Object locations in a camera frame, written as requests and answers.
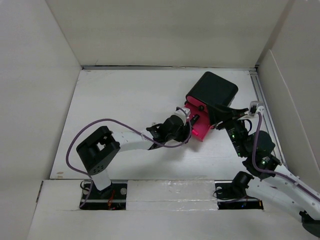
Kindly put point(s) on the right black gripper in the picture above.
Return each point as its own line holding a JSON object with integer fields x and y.
{"x": 218, "y": 113}

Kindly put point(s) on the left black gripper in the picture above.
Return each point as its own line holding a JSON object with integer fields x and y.
{"x": 184, "y": 134}

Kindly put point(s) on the pink drawer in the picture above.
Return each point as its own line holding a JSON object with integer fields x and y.
{"x": 196, "y": 103}
{"x": 202, "y": 126}

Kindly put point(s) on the black drawer organizer box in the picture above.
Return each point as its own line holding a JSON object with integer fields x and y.
{"x": 213, "y": 89}

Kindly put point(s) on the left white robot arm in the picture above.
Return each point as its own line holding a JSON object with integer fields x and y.
{"x": 100, "y": 147}

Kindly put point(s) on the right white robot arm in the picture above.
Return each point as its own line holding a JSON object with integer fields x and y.
{"x": 265, "y": 177}

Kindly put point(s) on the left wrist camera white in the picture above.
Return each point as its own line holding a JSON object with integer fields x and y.
{"x": 183, "y": 113}

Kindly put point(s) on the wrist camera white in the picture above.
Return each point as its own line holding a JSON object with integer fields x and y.
{"x": 183, "y": 113}
{"x": 255, "y": 108}

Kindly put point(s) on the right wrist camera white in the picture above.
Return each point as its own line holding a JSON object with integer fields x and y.
{"x": 255, "y": 108}

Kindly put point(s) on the aluminium rail back edge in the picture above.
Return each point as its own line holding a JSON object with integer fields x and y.
{"x": 153, "y": 67}

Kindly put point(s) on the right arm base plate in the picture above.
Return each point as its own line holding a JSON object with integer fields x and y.
{"x": 228, "y": 199}

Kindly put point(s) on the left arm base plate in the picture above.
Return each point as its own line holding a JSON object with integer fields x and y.
{"x": 114, "y": 198}

